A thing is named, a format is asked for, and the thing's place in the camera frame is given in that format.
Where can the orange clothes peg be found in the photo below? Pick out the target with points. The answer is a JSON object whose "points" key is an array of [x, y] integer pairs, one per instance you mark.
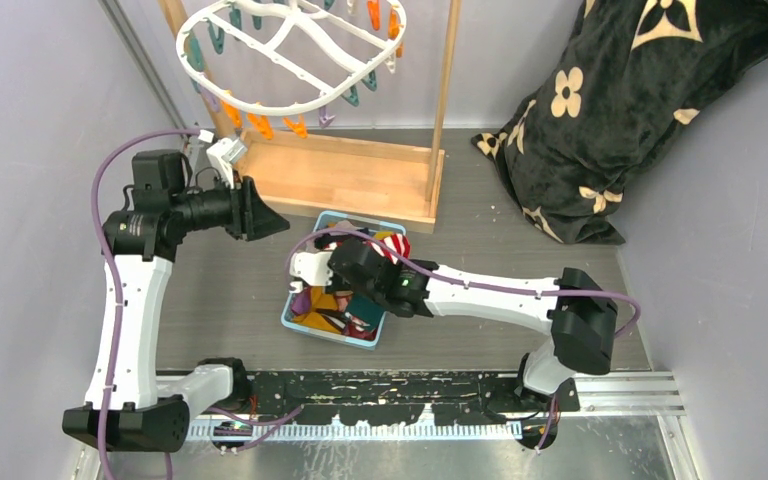
{"points": [[261, 124], [233, 115], [297, 125]]}

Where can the mustard yellow sock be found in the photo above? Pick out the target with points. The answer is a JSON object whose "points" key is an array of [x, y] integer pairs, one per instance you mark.
{"points": [[315, 308]]}

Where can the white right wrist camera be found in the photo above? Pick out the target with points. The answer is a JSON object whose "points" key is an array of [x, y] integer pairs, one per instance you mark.
{"points": [[310, 269]]}

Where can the wooden hanger stand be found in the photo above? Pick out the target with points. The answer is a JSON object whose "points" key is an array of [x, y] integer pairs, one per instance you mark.
{"points": [[305, 176]]}

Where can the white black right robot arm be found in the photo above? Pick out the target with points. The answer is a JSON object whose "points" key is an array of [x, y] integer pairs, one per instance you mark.
{"points": [[577, 317]]}

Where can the black floral plush blanket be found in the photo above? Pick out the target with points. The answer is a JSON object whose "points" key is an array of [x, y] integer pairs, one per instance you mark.
{"points": [[631, 78]]}

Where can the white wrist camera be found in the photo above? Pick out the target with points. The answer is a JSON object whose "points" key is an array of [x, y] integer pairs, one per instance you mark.
{"points": [[223, 156], [310, 269]]}

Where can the white plastic sock hanger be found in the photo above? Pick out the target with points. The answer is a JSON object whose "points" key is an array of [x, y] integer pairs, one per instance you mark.
{"points": [[288, 58]]}

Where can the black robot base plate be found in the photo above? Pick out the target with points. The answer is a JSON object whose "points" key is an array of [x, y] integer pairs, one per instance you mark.
{"points": [[296, 406]]}

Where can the lilac clothes peg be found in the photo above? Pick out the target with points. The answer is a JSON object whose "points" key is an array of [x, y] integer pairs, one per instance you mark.
{"points": [[325, 118]]}

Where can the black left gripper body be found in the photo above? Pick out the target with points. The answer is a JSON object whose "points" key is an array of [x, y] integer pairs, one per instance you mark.
{"points": [[235, 224]]}

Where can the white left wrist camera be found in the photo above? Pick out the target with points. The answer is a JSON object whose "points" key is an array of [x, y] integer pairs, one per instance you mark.
{"points": [[223, 156]]}

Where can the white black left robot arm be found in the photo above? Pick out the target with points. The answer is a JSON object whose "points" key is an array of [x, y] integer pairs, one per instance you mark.
{"points": [[126, 408]]}

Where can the red white striped santa sock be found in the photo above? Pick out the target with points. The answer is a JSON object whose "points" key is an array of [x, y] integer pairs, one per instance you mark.
{"points": [[388, 244]]}

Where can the light blue sock basket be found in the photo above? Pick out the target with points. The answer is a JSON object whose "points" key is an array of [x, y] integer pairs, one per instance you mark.
{"points": [[354, 335]]}

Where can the dark green sock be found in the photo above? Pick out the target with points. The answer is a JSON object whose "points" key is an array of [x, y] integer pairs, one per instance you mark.
{"points": [[366, 312]]}

